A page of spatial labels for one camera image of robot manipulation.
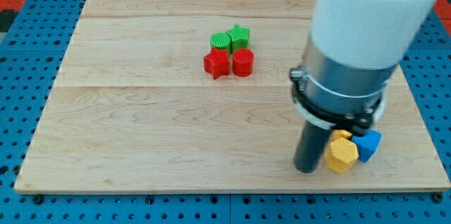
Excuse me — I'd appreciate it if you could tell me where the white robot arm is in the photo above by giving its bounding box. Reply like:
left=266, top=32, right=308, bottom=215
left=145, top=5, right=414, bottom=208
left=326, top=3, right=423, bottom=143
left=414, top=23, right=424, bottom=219
left=290, top=0, right=435, bottom=135

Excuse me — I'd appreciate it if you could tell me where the red star block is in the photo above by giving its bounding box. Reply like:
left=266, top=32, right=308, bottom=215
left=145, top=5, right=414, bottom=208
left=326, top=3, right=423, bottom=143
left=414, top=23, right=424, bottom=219
left=203, top=48, right=230, bottom=80

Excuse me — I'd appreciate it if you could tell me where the red cylinder block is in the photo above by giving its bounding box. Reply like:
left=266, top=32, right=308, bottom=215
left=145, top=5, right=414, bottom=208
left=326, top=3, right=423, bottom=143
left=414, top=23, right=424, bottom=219
left=232, top=48, right=254, bottom=77

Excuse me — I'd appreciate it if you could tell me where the green cylinder block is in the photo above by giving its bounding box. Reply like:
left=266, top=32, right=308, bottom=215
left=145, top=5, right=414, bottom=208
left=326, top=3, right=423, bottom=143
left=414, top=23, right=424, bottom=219
left=209, top=32, right=231, bottom=53

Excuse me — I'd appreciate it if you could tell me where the light wooden board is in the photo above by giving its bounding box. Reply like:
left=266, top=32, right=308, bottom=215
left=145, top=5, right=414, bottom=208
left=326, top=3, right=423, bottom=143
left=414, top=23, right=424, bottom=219
left=14, top=0, right=450, bottom=195

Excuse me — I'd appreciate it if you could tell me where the green star block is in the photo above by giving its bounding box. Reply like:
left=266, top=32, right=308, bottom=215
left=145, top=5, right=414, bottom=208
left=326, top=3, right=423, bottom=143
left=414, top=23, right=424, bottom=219
left=225, top=25, right=250, bottom=53

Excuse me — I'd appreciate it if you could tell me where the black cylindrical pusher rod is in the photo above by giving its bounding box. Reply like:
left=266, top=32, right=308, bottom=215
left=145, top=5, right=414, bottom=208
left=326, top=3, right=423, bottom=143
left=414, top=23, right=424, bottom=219
left=293, top=122, right=333, bottom=173

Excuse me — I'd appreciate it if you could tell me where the yellow block behind hexagon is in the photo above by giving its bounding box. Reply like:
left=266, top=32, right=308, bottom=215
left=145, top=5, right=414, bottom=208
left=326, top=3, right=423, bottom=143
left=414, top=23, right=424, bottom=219
left=331, top=130, right=352, bottom=142

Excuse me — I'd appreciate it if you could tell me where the blue cube block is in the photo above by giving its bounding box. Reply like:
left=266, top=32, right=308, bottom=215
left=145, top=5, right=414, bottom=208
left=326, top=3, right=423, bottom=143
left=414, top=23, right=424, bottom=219
left=351, top=130, right=382, bottom=163

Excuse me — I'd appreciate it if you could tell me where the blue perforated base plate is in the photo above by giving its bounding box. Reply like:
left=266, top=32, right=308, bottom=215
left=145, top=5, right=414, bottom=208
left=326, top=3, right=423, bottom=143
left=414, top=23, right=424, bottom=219
left=1, top=0, right=450, bottom=223

